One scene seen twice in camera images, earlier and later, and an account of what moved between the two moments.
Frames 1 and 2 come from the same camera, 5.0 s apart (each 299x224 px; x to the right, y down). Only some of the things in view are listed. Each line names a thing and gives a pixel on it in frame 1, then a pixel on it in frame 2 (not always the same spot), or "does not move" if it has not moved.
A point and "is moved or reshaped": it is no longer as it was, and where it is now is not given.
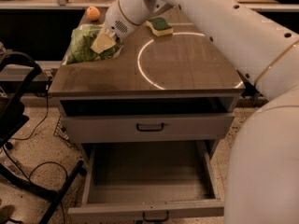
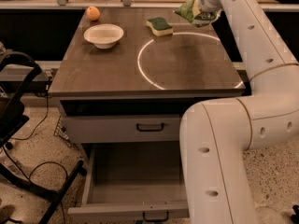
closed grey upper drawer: [148, 128] does not move
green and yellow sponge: [160, 26] does not move
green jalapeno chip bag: [79, 49] is moved or reshaped
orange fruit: [92, 13] does not move
